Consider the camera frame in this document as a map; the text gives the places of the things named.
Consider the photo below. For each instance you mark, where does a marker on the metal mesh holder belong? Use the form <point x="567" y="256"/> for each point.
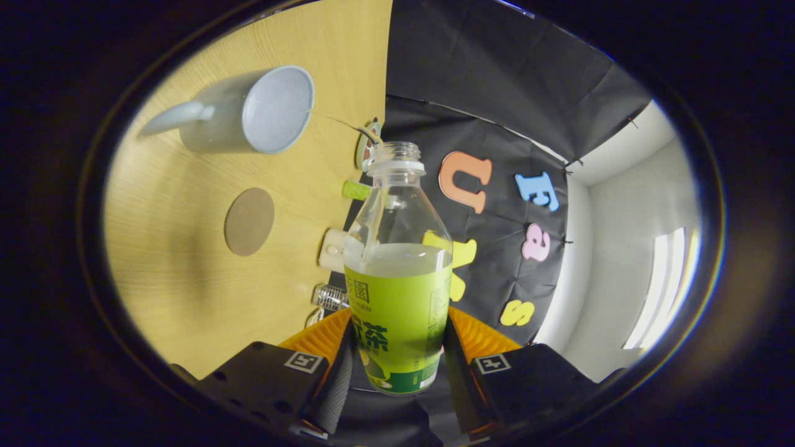
<point x="329" y="297"/>

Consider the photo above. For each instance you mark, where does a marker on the pale blue cup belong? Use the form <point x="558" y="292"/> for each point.
<point x="273" y="112"/>

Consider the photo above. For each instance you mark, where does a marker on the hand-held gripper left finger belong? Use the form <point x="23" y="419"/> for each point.
<point x="335" y="391"/>

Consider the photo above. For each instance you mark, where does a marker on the ceiling light panel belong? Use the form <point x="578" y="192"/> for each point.
<point x="664" y="285"/>

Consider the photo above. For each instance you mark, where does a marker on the pale green plate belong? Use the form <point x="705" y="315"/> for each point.
<point x="362" y="148"/>

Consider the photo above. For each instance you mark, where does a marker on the white toaster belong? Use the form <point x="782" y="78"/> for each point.
<point x="332" y="248"/>

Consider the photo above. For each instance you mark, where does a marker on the white divided tray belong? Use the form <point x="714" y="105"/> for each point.
<point x="313" y="318"/>

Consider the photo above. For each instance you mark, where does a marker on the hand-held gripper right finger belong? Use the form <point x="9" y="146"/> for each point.
<point x="459" y="385"/>

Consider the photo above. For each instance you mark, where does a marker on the round brown coaster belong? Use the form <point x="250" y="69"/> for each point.
<point x="248" y="222"/>

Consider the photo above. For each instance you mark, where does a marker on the wooden table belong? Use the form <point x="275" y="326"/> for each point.
<point x="174" y="261"/>

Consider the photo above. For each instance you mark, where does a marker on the small white capped bottle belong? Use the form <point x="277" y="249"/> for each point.
<point x="355" y="190"/>

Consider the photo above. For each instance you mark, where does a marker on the green label juice bottle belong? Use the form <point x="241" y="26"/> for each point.
<point x="397" y="310"/>

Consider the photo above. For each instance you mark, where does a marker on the black backdrop cloth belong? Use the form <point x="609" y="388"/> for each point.
<point x="497" y="81"/>

